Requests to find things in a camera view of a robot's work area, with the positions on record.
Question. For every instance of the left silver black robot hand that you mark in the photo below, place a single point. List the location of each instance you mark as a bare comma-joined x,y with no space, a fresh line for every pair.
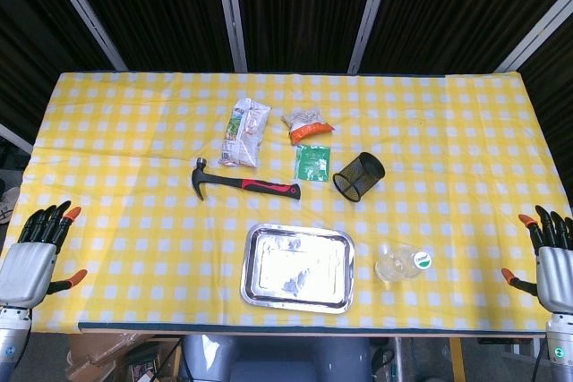
27,265

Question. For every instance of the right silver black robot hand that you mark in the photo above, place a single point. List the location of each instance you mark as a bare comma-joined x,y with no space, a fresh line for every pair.
555,272

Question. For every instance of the transparent plastic water bottle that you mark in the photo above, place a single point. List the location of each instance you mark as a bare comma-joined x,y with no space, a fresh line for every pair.
400,265

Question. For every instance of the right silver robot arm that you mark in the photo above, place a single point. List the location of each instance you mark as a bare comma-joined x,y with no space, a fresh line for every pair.
560,346

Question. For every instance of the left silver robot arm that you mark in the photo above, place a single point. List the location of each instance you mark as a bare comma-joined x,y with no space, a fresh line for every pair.
11,342

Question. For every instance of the rectangular metal tray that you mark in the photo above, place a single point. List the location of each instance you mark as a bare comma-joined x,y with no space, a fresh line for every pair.
297,268

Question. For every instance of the brown cardboard box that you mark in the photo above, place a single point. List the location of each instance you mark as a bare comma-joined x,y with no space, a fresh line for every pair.
112,357

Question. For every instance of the yellow table leg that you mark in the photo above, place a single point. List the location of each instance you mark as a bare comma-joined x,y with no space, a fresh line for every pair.
456,359

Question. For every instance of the yellow white checked tablecloth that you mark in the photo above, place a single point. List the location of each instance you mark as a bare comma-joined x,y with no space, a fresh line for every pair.
134,154

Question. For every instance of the black mesh pen holder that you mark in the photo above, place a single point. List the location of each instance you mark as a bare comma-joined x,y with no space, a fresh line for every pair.
358,176

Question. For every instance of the black red claw hammer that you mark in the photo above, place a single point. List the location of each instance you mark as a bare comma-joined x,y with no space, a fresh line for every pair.
250,184

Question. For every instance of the white printed snack bag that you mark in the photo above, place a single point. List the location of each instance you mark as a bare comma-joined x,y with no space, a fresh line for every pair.
244,133

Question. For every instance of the grey robot torso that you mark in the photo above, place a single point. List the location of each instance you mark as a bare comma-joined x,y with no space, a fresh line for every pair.
273,357

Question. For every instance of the green flat sachet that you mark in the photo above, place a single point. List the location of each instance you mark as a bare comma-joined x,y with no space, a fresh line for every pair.
312,163

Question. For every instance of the orange white snack pouch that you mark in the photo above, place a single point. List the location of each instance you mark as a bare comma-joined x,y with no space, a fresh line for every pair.
309,127

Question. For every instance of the white partition post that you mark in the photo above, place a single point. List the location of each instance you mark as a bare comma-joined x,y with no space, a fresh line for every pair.
535,35
230,11
13,136
369,15
85,11

